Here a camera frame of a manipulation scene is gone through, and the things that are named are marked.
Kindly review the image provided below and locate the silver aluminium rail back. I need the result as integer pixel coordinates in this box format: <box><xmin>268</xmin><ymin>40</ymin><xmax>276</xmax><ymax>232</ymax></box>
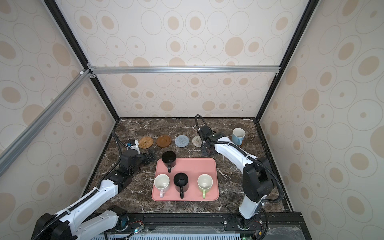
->
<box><xmin>90</xmin><ymin>66</ymin><xmax>281</xmax><ymax>74</ymax></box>

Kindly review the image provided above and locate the black corner frame post right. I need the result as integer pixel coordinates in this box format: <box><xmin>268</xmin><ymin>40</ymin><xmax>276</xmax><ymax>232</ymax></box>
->
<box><xmin>255</xmin><ymin>0</ymin><xmax>319</xmax><ymax>123</ymax></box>

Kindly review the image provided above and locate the light blue mug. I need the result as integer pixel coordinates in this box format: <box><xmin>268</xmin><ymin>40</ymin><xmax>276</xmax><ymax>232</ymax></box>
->
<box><xmin>232</xmin><ymin>128</ymin><xmax>246</xmax><ymax>146</ymax></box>

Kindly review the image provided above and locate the pink tray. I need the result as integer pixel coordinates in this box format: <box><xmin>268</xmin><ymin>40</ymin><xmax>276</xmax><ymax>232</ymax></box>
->
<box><xmin>152</xmin><ymin>158</ymin><xmax>220</xmax><ymax>202</ymax></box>

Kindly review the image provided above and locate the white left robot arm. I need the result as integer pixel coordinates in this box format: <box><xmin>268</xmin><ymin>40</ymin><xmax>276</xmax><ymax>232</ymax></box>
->
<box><xmin>32</xmin><ymin>149</ymin><xmax>157</xmax><ymax>240</ymax></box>

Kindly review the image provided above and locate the grey woven coaster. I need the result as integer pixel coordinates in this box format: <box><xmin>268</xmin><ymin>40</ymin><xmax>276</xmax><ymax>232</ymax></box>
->
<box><xmin>175</xmin><ymin>135</ymin><xmax>190</xmax><ymax>148</ymax></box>

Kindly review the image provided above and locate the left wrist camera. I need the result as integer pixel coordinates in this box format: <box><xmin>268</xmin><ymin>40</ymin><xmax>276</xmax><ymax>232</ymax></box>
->
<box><xmin>119</xmin><ymin>140</ymin><xmax>140</xmax><ymax>176</ymax></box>

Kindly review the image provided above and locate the multicolour woven coaster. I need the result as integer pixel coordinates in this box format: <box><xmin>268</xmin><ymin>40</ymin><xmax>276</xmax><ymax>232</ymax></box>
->
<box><xmin>192</xmin><ymin>136</ymin><xmax>202</xmax><ymax>148</ymax></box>

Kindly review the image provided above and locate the black corner frame post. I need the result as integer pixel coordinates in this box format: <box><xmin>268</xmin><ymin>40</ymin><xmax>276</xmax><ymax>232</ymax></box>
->
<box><xmin>43</xmin><ymin>0</ymin><xmax>120</xmax><ymax>122</ymax></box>
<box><xmin>255</xmin><ymin>0</ymin><xmax>319</xmax><ymax>123</ymax></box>

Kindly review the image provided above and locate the black corner frame post left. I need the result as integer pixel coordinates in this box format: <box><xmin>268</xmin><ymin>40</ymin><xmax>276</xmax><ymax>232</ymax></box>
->
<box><xmin>43</xmin><ymin>0</ymin><xmax>120</xmax><ymax>122</ymax></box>

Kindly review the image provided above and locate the silver aluminium rail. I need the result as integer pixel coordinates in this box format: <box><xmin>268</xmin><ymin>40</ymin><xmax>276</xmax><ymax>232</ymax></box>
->
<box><xmin>1</xmin><ymin>69</ymin><xmax>91</xmax><ymax>175</ymax></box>
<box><xmin>90</xmin><ymin>66</ymin><xmax>281</xmax><ymax>74</ymax></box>

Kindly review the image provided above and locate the white mug pink handle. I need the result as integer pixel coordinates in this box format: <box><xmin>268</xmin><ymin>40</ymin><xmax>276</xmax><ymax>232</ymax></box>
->
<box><xmin>154</xmin><ymin>174</ymin><xmax>170</xmax><ymax>198</ymax></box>

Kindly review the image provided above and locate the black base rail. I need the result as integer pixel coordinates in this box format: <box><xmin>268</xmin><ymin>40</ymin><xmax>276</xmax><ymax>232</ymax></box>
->
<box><xmin>107</xmin><ymin>212</ymin><xmax>311</xmax><ymax>240</ymax></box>

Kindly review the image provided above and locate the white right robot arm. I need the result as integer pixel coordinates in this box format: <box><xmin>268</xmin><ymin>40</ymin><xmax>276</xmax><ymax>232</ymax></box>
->
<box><xmin>198</xmin><ymin>128</ymin><xmax>284</xmax><ymax>220</ymax></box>

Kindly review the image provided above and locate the brown wooden coaster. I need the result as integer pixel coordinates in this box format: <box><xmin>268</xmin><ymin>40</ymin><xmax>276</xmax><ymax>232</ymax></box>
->
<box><xmin>156</xmin><ymin>135</ymin><xmax>172</xmax><ymax>148</ymax></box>

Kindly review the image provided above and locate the black mug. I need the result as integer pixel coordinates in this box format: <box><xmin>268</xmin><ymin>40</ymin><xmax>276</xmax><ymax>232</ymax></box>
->
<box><xmin>174</xmin><ymin>173</ymin><xmax>189</xmax><ymax>199</ymax></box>
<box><xmin>162</xmin><ymin>151</ymin><xmax>177</xmax><ymax>173</ymax></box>

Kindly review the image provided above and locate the white mug green handle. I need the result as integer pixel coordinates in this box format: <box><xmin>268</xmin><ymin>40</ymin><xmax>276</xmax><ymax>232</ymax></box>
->
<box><xmin>198</xmin><ymin>174</ymin><xmax>214</xmax><ymax>199</ymax></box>

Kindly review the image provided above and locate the rattan woven coaster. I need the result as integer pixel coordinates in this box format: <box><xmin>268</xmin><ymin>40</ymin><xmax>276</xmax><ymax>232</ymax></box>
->
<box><xmin>139</xmin><ymin>137</ymin><xmax>154</xmax><ymax>149</ymax></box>

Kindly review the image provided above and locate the silver aluminium rail left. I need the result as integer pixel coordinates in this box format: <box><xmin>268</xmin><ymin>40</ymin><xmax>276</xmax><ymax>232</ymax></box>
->
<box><xmin>1</xmin><ymin>69</ymin><xmax>91</xmax><ymax>175</ymax></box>

